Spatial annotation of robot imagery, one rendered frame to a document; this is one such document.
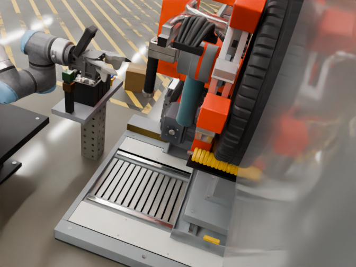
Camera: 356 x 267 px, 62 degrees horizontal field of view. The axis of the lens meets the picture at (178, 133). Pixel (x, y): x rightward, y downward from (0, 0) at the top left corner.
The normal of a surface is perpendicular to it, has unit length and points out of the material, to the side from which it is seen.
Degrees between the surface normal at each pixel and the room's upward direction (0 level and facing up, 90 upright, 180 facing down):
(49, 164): 0
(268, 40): 49
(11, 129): 0
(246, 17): 125
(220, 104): 0
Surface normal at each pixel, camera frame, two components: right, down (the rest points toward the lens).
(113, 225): 0.19, -0.76
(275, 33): -0.05, -0.15
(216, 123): -0.26, 0.56
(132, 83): -0.05, 0.61
